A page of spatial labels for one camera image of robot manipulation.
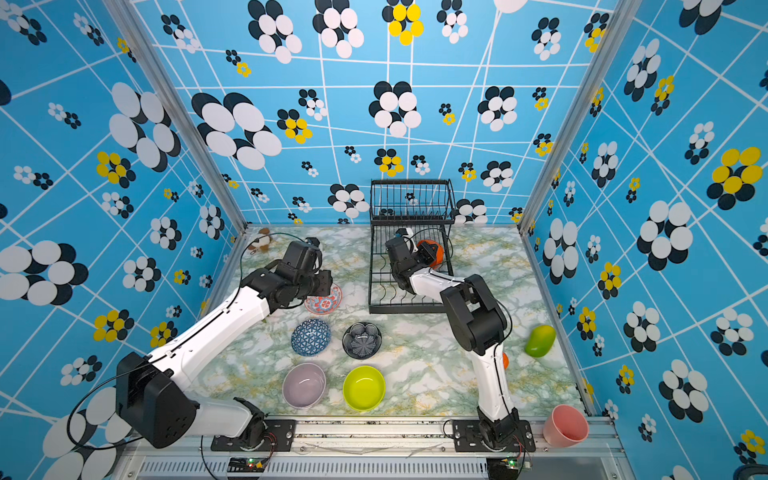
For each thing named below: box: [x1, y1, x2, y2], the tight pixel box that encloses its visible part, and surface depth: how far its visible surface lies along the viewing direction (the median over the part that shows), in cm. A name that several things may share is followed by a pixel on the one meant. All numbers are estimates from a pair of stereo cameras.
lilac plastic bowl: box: [282, 362, 327, 409], surface depth 81 cm
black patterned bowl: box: [342, 322, 383, 361], surface depth 89 cm
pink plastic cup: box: [543, 404, 589, 448], surface depth 68 cm
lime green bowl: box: [343, 365, 386, 413], surface depth 81 cm
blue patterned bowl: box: [290, 318, 332, 357], surface depth 90 cm
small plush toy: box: [248, 227, 271, 255], surface depth 114 cm
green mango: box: [524, 325, 557, 358], surface depth 87 cm
